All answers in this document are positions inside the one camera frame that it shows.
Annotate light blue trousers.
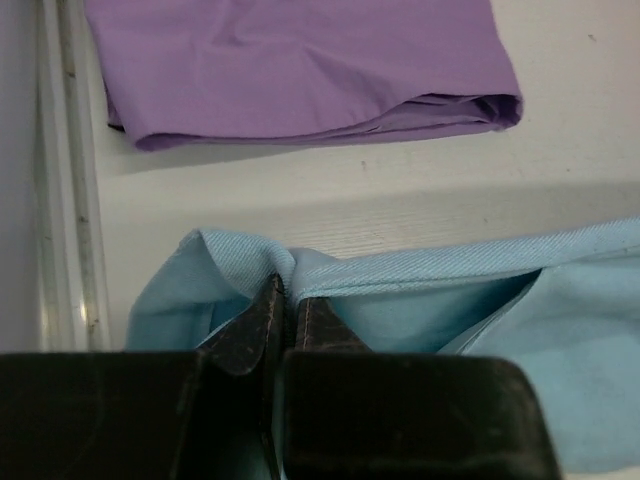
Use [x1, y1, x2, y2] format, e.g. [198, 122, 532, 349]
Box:
[126, 219, 639, 474]

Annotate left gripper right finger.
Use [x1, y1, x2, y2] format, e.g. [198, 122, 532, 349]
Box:
[282, 298, 370, 479]

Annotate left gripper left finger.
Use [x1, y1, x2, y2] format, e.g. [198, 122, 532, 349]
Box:
[200, 274, 286, 479]

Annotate folded purple trousers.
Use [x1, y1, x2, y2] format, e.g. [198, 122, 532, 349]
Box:
[84, 1, 523, 151]

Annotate aluminium rail frame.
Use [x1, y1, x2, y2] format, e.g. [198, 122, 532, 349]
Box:
[35, 1, 111, 351]

